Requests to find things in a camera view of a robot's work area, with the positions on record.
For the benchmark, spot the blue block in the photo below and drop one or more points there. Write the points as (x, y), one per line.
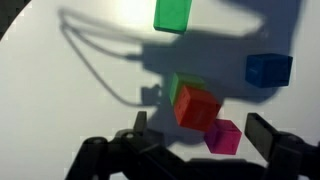
(268, 70)

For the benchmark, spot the magenta block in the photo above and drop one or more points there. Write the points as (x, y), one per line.
(225, 138)

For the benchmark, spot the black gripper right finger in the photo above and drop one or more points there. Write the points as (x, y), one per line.
(280, 146)

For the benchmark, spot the orange block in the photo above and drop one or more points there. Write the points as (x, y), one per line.
(196, 108)

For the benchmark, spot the green block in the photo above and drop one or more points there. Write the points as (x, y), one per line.
(172, 15)

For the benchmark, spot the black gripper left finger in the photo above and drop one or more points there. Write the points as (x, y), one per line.
(133, 155)

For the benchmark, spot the yellow-green block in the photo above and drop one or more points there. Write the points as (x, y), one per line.
(176, 85)

